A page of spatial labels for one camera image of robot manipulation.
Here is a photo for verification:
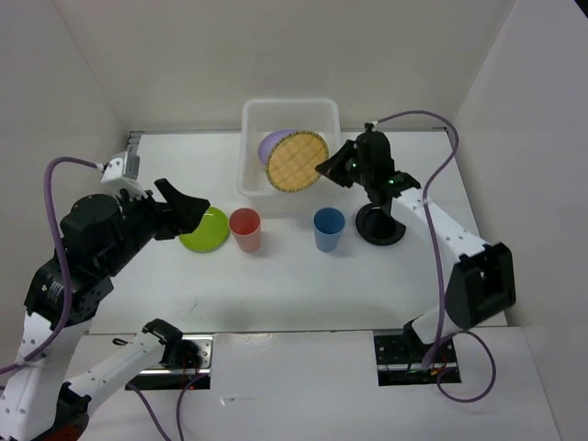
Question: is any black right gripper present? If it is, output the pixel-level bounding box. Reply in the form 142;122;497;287
315;139;372;187

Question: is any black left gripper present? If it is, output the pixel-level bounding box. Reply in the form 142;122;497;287
104;175;213;274

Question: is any green plastic plate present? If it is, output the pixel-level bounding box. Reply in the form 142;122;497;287
179;207;229;254

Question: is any round bamboo woven plate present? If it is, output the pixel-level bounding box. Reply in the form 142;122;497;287
264;130;329;193

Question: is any red plastic cup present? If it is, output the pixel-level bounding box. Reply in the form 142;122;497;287
229;208;261;253

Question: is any black plastic plate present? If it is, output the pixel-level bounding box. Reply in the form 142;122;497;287
355;204;406;247

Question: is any purple plastic plate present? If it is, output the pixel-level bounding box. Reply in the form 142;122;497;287
257;130;295;166

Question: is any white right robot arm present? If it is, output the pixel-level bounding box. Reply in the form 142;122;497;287
315;131;515;361

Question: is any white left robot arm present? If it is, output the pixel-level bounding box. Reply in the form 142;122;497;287
1;179;210;440

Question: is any blue plastic cup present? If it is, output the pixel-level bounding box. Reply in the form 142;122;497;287
313;207;345;253

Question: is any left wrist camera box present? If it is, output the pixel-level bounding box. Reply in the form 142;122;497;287
101;152;142;194

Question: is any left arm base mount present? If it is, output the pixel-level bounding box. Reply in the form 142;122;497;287
130;334;214;391

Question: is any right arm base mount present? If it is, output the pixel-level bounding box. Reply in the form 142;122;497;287
373;333;461;387

